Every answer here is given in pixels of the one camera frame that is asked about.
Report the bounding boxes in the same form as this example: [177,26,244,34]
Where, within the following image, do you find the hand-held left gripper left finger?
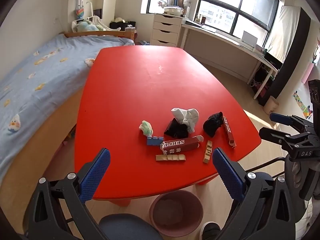
[24,148,111,240]

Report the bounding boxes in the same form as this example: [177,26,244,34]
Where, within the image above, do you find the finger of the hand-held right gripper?
[259,127,297,147]
[269,113,314,132]

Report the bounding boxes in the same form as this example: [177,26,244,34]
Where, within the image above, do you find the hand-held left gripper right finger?
[212,147,310,240]

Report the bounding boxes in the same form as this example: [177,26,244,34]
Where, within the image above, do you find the gold block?
[203,140,213,164]

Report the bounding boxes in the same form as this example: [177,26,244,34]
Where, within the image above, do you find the black mesh cloth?
[203,112,224,137]

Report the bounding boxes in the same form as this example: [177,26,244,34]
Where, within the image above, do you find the long red box white flap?
[160,135,203,155]

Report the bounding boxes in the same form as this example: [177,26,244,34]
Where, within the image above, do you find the small blue box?
[146,135,164,146]

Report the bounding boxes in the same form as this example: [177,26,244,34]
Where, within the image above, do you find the pink trash bin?
[149,190,203,237]

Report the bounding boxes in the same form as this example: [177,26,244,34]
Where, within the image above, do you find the white sock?
[171,107,200,132]

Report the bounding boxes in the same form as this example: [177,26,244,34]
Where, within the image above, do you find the small black box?
[164,118,180,137]

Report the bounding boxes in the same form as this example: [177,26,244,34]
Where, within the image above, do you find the person's right hand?
[287,155,309,180]

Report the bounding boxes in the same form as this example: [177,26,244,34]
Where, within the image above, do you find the small cream bin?
[263,95,279,114]

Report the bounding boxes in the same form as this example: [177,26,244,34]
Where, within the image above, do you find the person's right shoe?
[201,221,222,240]

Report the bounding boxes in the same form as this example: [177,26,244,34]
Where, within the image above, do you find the black white standing board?
[257,5,312,107]

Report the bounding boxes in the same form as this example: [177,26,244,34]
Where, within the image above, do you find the red table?
[74,45,262,207]

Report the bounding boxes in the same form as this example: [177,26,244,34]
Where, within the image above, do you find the white desk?
[181,21,279,100]

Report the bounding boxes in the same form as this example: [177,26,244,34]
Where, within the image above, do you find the bed with blue sheet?
[0,34,135,180]

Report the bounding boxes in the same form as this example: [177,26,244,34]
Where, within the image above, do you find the black framed window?
[141,0,280,40]

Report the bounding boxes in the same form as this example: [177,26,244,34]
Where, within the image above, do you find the white drawer unit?
[151,13,183,48]

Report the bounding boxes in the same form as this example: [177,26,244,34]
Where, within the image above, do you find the blue green plush toys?
[72,19,110,32]

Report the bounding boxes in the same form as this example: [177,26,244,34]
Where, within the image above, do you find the white cooking pot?
[164,6,184,17]

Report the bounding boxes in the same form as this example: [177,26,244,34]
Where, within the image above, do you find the black bag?
[109,20,137,30]

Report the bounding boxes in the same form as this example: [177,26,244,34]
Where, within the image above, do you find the row of books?
[171,0,192,8]

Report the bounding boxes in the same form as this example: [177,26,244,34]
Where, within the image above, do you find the colourful wall sticker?
[292,91,313,119]

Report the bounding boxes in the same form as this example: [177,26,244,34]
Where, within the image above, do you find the black cable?
[246,156,287,173]

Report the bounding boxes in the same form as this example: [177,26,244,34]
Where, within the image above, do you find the wooden bed frame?
[42,27,137,155]

